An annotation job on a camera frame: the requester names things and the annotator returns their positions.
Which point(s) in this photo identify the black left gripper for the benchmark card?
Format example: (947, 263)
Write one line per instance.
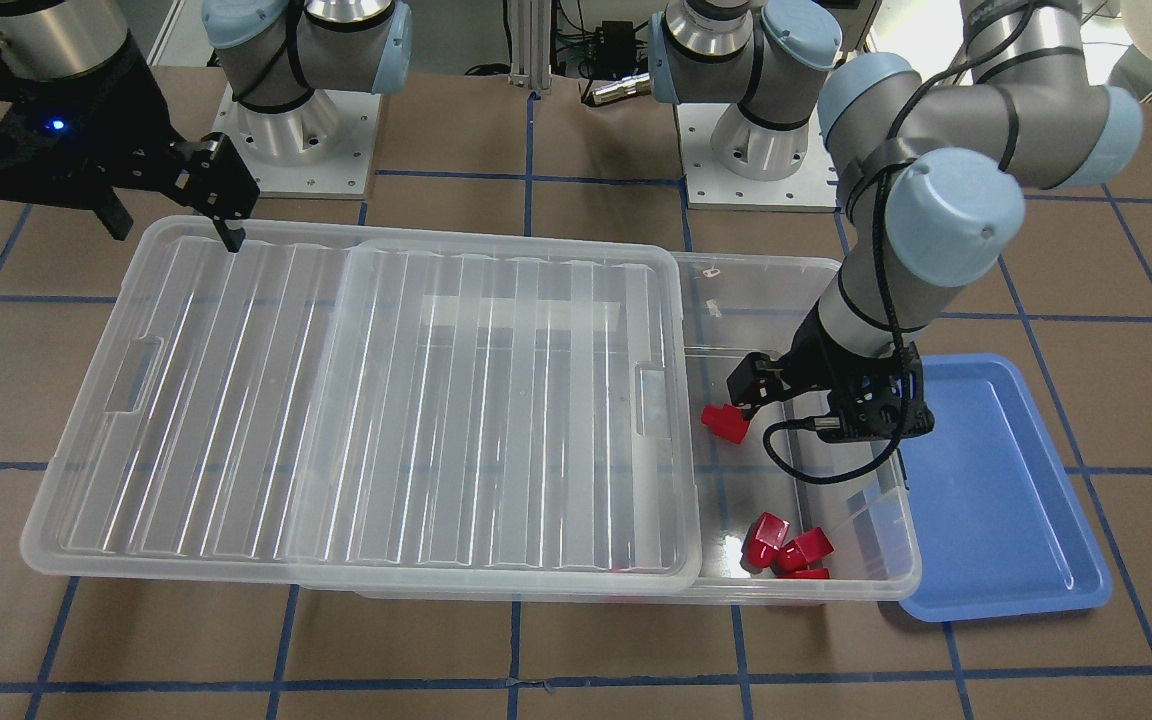
(818, 359)

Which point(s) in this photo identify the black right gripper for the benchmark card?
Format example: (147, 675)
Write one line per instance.
(129, 130)

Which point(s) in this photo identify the red block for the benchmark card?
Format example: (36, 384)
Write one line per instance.
(725, 422)
(765, 537)
(799, 554)

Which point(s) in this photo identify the clear plastic box lid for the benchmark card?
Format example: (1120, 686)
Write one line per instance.
(386, 411)

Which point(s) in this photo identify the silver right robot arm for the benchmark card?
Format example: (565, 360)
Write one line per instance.
(280, 56)

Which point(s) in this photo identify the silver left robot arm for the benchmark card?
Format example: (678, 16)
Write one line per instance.
(931, 176)

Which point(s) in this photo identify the blue plastic tray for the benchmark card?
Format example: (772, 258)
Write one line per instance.
(998, 523)

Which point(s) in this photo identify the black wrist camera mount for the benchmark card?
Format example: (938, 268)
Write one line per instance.
(877, 397)

